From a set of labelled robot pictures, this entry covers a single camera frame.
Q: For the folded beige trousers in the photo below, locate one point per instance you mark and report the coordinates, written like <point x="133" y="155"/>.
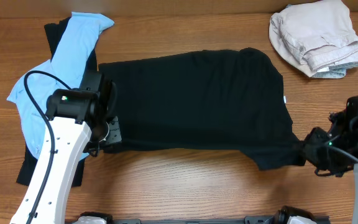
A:
<point x="316" y="38"/>

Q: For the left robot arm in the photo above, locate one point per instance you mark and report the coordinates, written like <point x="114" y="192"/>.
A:
<point x="76" y="121"/>

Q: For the light blue shirt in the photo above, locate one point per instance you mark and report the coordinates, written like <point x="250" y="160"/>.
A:
<point x="68" y="64"/>

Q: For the black garment under pile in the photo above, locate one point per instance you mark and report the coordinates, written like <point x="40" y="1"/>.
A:
<point x="54" y="33"/>

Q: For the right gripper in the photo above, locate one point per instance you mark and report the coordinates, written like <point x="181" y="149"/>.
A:
<point x="313" y="149"/>

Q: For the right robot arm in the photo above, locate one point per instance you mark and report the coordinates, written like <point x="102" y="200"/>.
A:
<point x="347" y="144"/>

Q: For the black t-shirt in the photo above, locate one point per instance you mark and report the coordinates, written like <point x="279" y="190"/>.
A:
<point x="222" y="99"/>

